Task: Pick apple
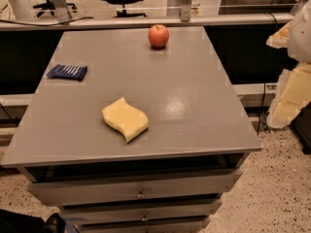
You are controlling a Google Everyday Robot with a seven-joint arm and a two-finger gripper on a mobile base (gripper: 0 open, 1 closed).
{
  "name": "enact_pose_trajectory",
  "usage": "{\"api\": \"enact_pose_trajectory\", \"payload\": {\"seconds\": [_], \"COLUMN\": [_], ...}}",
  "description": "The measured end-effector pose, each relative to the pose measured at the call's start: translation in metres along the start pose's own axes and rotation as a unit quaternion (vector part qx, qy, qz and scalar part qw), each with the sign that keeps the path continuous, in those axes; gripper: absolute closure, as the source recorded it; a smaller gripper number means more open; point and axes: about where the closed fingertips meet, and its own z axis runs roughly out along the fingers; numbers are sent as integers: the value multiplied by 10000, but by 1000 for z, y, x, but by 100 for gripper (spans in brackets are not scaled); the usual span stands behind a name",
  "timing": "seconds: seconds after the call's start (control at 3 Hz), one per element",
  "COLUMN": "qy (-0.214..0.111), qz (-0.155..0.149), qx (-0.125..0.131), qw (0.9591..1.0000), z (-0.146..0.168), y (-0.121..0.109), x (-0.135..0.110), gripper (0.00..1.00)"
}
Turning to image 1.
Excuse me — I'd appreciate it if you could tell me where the yellow foam padded gripper finger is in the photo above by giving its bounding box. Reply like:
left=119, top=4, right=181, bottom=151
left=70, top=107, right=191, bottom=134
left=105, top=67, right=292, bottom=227
left=266, top=20, right=311, bottom=128

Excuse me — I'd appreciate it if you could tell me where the black cable on railing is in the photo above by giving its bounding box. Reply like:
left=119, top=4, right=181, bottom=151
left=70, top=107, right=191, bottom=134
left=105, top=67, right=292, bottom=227
left=0, top=16, right=95, bottom=27

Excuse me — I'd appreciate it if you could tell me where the grey metal railing frame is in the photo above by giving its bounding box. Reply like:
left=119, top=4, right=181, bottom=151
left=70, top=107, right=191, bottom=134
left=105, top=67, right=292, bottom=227
left=0, top=0, right=308, bottom=31

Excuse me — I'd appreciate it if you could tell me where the red apple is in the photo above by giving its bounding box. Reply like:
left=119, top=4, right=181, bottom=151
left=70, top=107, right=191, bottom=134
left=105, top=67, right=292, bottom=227
left=148, top=24, right=169, bottom=48

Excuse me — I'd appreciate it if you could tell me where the blue ridged cloth pad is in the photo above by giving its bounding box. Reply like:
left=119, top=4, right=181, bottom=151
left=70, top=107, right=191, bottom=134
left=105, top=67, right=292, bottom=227
left=47, top=64, right=87, bottom=82

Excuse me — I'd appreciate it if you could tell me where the black shoe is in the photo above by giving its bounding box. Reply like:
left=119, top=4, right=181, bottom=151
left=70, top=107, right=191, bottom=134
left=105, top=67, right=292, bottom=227
left=40, top=214, right=65, bottom=233

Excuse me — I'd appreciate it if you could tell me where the black hanging cable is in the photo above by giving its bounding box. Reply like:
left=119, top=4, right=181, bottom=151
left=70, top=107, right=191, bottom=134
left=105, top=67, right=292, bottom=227
left=257, top=81, right=271, bottom=136

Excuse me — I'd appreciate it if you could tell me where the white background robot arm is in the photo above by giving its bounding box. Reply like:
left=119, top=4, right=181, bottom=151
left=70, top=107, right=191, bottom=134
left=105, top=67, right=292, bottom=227
left=7, top=0, right=35, bottom=20

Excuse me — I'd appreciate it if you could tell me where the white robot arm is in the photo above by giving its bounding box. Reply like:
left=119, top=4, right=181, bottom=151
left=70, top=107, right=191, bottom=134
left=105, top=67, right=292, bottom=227
left=266, top=0, right=311, bottom=128

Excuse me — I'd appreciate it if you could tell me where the yellow wavy sponge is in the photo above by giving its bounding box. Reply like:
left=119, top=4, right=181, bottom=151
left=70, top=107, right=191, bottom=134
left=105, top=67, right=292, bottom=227
left=102, top=97, right=149, bottom=143

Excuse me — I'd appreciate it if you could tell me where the grey drawer cabinet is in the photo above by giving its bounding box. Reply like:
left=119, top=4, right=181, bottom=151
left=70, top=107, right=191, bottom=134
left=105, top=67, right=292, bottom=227
left=2, top=27, right=260, bottom=233

